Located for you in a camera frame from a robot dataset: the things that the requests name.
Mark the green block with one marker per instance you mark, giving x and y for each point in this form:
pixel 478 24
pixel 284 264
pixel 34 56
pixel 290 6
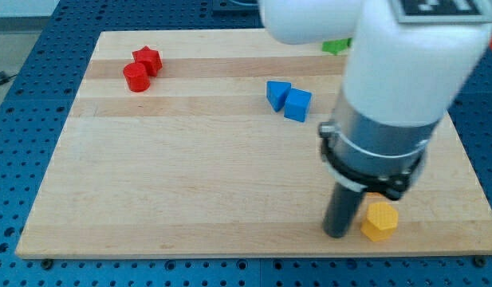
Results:
pixel 336 46

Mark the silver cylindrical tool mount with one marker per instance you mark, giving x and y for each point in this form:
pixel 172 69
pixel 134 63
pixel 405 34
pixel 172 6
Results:
pixel 366 154

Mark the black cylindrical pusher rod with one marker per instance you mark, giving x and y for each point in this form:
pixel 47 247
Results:
pixel 341 210

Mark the red star block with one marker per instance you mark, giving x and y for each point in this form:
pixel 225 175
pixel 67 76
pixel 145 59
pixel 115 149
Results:
pixel 150 58

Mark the blue cube block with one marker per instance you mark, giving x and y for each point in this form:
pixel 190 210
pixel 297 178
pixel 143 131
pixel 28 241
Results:
pixel 297 104

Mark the red cylinder block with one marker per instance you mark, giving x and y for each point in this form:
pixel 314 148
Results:
pixel 136 76

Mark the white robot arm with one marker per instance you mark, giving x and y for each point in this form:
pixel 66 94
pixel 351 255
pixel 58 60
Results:
pixel 407 62

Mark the wooden board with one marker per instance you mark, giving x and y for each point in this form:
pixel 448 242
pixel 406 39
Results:
pixel 200 166

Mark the black white fiducial tag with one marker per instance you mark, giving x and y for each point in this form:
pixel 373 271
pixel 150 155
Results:
pixel 442 11

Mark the yellow hexagon block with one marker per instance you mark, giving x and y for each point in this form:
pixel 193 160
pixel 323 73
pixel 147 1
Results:
pixel 380 222

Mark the blue triangle block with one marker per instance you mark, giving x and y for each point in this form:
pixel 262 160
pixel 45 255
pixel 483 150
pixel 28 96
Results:
pixel 276 93

